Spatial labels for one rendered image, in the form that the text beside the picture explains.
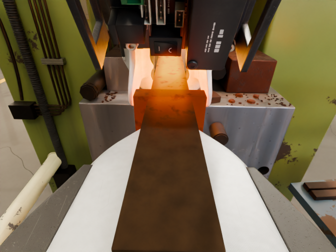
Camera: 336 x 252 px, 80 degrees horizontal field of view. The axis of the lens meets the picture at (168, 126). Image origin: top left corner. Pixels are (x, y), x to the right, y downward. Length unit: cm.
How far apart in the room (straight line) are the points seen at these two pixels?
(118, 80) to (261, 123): 28
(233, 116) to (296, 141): 40
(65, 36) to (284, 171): 78
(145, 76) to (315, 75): 53
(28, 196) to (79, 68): 35
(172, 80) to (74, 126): 53
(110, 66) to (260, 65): 28
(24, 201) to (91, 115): 33
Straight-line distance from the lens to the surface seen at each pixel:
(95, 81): 39
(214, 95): 37
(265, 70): 43
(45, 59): 60
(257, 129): 41
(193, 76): 19
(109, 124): 39
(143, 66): 18
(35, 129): 74
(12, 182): 178
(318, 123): 75
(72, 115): 66
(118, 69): 40
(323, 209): 56
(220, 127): 36
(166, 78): 18
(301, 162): 82
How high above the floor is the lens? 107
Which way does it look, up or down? 32 degrees down
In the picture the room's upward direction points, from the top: 1 degrees clockwise
